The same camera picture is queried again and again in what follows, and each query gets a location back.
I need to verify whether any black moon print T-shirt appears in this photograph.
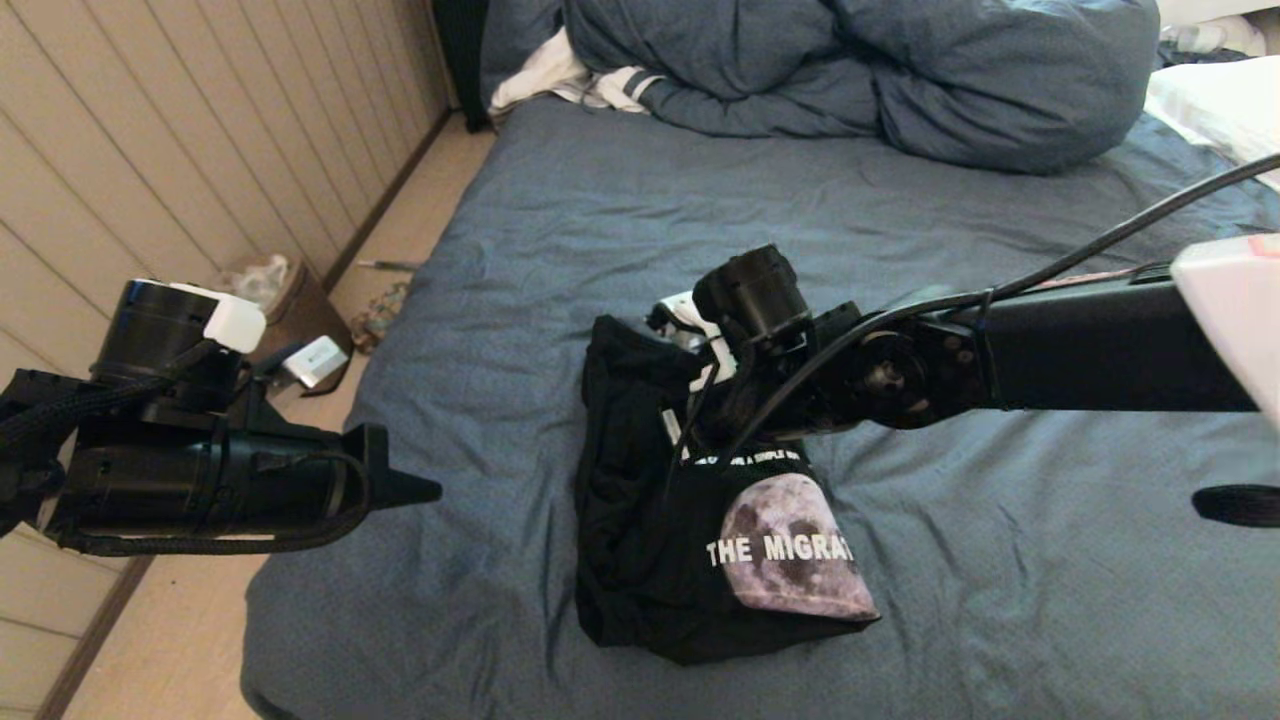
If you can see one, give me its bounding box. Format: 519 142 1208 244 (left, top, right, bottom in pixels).
574 313 883 668

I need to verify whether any patterned item on floor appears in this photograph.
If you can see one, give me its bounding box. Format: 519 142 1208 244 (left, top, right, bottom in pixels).
350 283 413 356

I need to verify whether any blue bed sheet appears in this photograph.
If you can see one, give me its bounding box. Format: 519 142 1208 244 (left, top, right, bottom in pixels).
240 95 1280 720

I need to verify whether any brown trash bin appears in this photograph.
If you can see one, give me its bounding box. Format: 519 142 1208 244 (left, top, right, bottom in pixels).
225 255 355 396

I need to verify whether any clear plastic bin liner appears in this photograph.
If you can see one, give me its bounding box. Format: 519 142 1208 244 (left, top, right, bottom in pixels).
228 255 293 311

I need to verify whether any crumpled blue duvet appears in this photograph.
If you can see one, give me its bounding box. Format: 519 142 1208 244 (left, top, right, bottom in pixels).
480 0 1163 174

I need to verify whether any white garment with blue stripes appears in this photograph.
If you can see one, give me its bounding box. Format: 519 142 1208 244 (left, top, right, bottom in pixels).
488 27 666 114

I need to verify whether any black bedside furniture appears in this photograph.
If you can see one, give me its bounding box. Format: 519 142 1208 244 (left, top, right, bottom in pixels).
432 0 493 134

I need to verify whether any white pillow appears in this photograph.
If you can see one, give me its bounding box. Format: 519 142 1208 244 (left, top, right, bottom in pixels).
1147 53 1280 191

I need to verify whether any white crumpled bedding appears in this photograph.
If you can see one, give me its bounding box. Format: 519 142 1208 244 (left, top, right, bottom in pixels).
1160 0 1280 57

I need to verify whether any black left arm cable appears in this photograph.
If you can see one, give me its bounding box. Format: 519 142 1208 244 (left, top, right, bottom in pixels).
0 340 373 558

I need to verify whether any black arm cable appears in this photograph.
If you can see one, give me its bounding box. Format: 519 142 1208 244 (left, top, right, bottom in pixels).
655 152 1280 529
0 340 373 558

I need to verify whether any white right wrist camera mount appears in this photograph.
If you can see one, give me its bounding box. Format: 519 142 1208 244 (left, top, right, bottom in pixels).
645 290 741 383

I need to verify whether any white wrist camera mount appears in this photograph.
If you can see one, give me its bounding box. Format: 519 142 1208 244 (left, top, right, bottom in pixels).
170 282 350 391
645 290 741 383

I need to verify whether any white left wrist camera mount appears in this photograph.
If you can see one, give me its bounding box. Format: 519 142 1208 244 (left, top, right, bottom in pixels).
170 282 350 391

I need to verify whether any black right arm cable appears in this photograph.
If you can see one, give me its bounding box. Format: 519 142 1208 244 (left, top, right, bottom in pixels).
655 152 1280 529

